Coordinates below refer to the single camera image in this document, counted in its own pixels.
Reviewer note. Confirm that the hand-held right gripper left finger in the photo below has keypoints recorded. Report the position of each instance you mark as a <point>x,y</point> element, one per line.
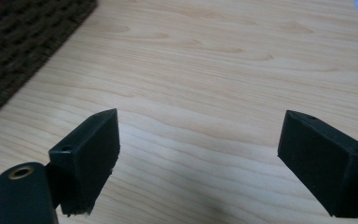
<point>87,165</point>

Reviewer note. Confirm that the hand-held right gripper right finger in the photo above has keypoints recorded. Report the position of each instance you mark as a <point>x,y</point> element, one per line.
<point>323,168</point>

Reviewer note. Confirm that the brown wicker basket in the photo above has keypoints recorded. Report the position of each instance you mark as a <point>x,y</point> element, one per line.
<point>18,46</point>

